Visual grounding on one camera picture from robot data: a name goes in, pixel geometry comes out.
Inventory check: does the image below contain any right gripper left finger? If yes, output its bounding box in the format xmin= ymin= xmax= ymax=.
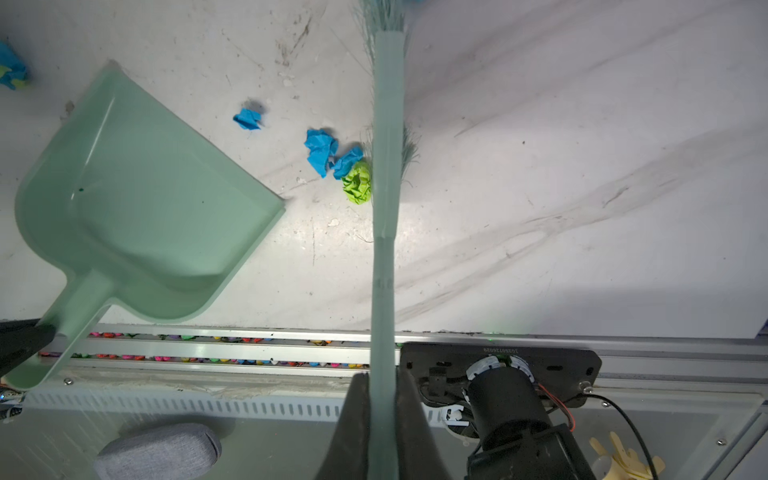
xmin=316 ymin=373 xmax=371 ymax=480

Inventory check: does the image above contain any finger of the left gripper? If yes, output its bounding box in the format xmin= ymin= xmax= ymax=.
xmin=1 ymin=319 xmax=56 ymax=376

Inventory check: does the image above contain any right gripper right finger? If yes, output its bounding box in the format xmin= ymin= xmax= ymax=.
xmin=395 ymin=369 xmax=450 ymax=480

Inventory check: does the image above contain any green plastic dustpan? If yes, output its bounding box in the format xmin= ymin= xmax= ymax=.
xmin=1 ymin=62 xmax=285 ymax=391

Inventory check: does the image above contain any green hand brush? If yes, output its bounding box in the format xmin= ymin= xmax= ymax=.
xmin=360 ymin=1 xmax=406 ymax=479

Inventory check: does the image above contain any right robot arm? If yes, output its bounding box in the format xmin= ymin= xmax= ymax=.
xmin=316 ymin=367 xmax=594 ymax=479

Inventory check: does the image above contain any grey cloth under table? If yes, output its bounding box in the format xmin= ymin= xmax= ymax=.
xmin=93 ymin=423 xmax=222 ymax=480

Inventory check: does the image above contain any yellow object bottom right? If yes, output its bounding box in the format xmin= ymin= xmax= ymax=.
xmin=589 ymin=431 xmax=653 ymax=480

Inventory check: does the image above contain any small lime scrap front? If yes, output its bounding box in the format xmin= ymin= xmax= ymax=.
xmin=341 ymin=160 xmax=373 ymax=205

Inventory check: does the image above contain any blue scrap pile right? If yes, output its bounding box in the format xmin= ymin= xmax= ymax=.
xmin=0 ymin=43 xmax=28 ymax=90

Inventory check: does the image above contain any blue scrap front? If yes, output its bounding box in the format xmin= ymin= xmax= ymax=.
xmin=304 ymin=129 xmax=364 ymax=180

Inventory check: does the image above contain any tiny blue scrap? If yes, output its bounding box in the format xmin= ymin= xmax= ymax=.
xmin=233 ymin=108 xmax=262 ymax=131

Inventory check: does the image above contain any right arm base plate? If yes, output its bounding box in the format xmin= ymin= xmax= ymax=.
xmin=400 ymin=342 xmax=602 ymax=409

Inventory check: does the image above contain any aluminium front rail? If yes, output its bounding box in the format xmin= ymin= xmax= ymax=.
xmin=73 ymin=325 xmax=767 ymax=395

